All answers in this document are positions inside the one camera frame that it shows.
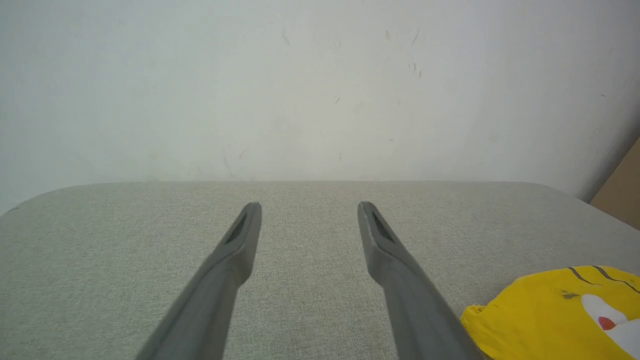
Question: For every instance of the yellow cartoon print t-shirt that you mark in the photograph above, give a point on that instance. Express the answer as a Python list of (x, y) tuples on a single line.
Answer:
[(540, 320)]

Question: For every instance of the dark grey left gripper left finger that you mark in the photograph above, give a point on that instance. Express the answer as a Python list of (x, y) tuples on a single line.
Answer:
[(215, 290)]

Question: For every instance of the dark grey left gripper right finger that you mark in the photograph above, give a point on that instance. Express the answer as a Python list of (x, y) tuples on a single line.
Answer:
[(410, 300)]

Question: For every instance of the brown cardboard box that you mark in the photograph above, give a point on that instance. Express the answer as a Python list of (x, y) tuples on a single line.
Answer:
[(622, 190)]

